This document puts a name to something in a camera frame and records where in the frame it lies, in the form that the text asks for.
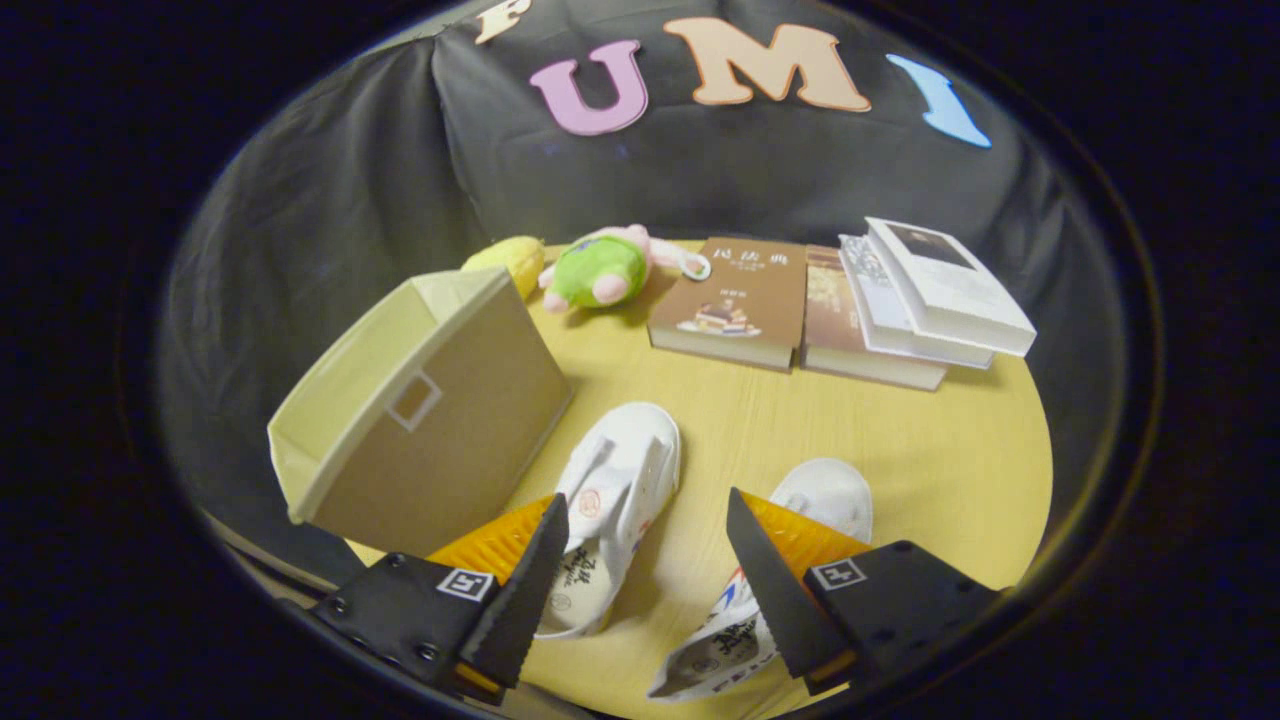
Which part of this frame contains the white book with dark photo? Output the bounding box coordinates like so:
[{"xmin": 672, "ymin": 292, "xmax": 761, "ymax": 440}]
[{"xmin": 864, "ymin": 216, "xmax": 1038, "ymax": 358}]

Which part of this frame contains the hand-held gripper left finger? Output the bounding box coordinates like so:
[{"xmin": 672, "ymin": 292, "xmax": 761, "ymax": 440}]
[{"xmin": 308, "ymin": 493, "xmax": 571, "ymax": 706}]

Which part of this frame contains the yellow plush toy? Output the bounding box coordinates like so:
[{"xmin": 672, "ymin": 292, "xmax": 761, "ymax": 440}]
[{"xmin": 461, "ymin": 235, "xmax": 547, "ymax": 301}]

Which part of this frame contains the green and pink plush toy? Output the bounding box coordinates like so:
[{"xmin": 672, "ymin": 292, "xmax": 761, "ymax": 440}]
[{"xmin": 538, "ymin": 224, "xmax": 713, "ymax": 315}]

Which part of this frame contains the white canvas shoe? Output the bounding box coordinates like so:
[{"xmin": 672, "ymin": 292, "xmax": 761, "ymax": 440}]
[
  {"xmin": 533, "ymin": 401, "xmax": 683, "ymax": 641},
  {"xmin": 647, "ymin": 457, "xmax": 875, "ymax": 703}
]

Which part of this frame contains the brown book with cake picture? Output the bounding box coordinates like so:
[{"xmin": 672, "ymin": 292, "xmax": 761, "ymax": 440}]
[{"xmin": 647, "ymin": 236, "xmax": 809, "ymax": 373}]

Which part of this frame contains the brown book with pale picture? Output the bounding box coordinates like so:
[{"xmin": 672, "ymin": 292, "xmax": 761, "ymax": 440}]
[{"xmin": 800, "ymin": 245, "xmax": 949, "ymax": 393}]

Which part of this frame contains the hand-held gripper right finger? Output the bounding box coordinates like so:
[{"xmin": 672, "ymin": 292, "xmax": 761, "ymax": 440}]
[{"xmin": 726, "ymin": 487, "xmax": 1001, "ymax": 698}]

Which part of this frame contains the beige fabric storage box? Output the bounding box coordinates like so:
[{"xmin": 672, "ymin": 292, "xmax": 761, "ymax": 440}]
[{"xmin": 267, "ymin": 267, "xmax": 574, "ymax": 558}]

